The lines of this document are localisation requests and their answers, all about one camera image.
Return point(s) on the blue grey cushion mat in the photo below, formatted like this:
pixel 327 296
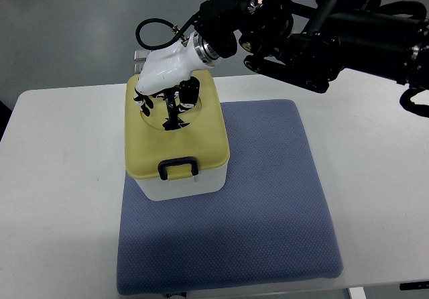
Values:
pixel 269 223

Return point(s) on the metal floor plate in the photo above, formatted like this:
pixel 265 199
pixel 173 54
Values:
pixel 138 68
pixel 141 54

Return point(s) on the yellow storage box lid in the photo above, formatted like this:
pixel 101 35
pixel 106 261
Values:
pixel 204 138

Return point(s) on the black bracket under table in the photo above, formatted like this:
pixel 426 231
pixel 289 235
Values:
pixel 409 286

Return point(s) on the lower metal floor plate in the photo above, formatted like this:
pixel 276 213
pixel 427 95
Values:
pixel 138 68

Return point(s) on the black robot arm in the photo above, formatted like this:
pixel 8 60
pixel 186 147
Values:
pixel 307 43

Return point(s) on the upper metal floor plate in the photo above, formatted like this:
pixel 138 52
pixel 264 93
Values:
pixel 141 54

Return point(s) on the black lid handle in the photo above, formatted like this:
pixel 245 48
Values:
pixel 173 121

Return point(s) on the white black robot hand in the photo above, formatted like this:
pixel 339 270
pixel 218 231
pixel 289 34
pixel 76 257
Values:
pixel 168 67

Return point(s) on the dark blue front latch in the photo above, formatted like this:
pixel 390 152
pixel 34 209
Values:
pixel 164 165

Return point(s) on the white storage box base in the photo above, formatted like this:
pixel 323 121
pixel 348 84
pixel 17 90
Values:
pixel 206 181

